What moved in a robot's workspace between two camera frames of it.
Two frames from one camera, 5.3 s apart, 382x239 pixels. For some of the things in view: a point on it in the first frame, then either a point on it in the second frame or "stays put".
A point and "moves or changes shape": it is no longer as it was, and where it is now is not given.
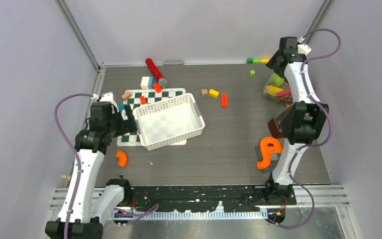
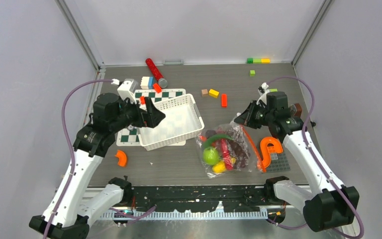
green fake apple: x=275 y=79 -> x=210 y=156
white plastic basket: x=169 y=121 stays put
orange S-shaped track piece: x=267 y=151 stays put
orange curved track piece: x=122 y=156 stays put
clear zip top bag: x=278 y=88 -> x=226 y=149
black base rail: x=233 y=198 stays put
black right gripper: x=271 y=63 -> x=246 y=118
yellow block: x=214 y=93 stays put
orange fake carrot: x=284 y=93 moves or changes shape
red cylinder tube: x=154 y=70 stays put
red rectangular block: x=224 y=100 stays put
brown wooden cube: x=204 y=92 stays put
